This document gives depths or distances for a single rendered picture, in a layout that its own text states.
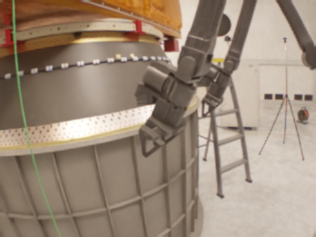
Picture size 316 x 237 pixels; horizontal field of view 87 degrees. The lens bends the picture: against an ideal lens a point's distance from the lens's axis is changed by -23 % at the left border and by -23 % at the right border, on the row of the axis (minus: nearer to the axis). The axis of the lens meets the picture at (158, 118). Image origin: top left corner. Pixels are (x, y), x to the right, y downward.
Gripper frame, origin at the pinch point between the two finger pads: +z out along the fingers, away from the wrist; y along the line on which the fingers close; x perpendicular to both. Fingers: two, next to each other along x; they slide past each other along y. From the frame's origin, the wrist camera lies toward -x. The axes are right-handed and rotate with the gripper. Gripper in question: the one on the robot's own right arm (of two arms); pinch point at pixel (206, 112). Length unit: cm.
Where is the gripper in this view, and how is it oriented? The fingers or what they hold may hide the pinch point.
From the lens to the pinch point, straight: 97.5
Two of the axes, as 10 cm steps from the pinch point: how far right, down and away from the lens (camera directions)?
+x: 7.8, 5.3, -3.3
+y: -5.1, 2.3, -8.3
